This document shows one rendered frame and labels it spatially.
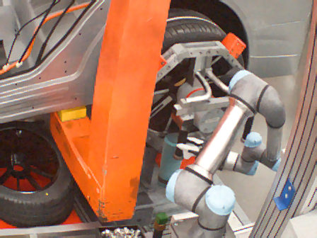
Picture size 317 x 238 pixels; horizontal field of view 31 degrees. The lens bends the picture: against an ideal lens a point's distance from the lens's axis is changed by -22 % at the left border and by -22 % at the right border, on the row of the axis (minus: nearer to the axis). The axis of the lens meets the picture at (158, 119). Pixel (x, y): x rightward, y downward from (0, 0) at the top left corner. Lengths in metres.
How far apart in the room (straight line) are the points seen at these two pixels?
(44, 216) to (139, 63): 0.98
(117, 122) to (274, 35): 1.25
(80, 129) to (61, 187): 0.30
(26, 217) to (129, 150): 0.72
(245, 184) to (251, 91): 1.66
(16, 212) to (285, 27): 1.82
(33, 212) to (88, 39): 0.86
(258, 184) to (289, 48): 0.96
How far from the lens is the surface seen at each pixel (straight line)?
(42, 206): 2.92
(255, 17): 3.26
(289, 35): 3.49
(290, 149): 2.06
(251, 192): 3.93
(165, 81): 3.04
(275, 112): 2.37
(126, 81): 2.38
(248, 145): 2.72
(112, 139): 2.52
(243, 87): 2.38
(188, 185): 2.32
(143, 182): 3.51
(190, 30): 2.92
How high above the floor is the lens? 2.57
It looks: 36 degrees down
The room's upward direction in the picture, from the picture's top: 10 degrees clockwise
